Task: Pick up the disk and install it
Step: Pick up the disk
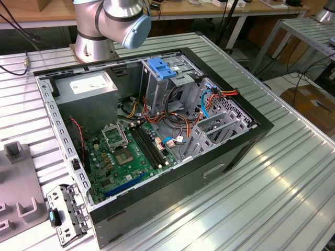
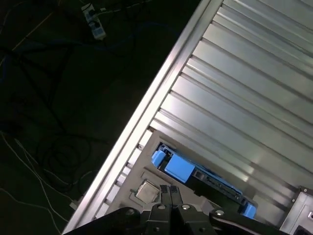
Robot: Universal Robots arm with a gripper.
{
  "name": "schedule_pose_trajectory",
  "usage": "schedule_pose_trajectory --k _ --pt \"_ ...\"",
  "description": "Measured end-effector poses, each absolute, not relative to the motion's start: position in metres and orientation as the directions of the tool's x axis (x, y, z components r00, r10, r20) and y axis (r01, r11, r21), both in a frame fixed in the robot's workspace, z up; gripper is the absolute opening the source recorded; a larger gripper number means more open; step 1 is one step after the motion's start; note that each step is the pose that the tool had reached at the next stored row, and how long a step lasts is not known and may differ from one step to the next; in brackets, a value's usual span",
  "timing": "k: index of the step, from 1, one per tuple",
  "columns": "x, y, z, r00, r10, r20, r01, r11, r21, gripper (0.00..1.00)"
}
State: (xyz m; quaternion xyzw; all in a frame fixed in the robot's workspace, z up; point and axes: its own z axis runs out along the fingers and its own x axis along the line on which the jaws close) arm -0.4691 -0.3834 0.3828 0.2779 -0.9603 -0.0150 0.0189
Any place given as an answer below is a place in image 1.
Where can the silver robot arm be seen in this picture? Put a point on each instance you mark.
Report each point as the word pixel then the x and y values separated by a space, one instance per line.
pixel 91 26

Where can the grey disk bay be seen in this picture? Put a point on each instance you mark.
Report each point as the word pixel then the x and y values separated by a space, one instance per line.
pixel 201 137

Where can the black RAM slot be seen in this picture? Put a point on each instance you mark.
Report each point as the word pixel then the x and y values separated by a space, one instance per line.
pixel 146 146
pixel 143 147
pixel 149 145
pixel 153 144

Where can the grey optical drive cage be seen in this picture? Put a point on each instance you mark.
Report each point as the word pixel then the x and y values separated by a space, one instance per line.
pixel 154 91

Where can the CPU socket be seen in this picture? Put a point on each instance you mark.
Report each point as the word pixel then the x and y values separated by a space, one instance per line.
pixel 123 157

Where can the blue drive latch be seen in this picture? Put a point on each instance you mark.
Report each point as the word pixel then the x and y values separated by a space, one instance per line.
pixel 162 69

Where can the green motherboard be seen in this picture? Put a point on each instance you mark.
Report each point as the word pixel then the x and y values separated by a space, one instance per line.
pixel 117 175

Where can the black PC case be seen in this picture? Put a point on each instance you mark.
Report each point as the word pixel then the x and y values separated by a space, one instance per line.
pixel 170 198

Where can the blue expansion slot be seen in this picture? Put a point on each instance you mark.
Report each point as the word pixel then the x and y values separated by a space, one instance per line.
pixel 123 187

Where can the grey power supply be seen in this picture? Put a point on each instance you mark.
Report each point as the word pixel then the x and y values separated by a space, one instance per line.
pixel 86 109

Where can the black tripod stand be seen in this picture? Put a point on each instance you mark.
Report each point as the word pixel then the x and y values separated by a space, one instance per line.
pixel 232 18

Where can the cardboard box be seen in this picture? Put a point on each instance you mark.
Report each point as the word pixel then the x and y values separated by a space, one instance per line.
pixel 308 109

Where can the grey parts rack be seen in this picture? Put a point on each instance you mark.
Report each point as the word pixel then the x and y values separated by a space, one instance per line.
pixel 21 183

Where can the metal slat side table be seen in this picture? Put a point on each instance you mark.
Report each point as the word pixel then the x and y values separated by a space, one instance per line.
pixel 306 30

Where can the small brown box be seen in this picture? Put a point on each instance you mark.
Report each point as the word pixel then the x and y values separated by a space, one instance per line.
pixel 43 5

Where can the wooden desk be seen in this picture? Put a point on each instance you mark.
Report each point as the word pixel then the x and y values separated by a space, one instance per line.
pixel 31 15

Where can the metal slot bracket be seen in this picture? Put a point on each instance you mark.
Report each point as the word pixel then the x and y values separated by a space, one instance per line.
pixel 76 209

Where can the black blue bracket latch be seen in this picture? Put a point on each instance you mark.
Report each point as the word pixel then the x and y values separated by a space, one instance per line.
pixel 56 219

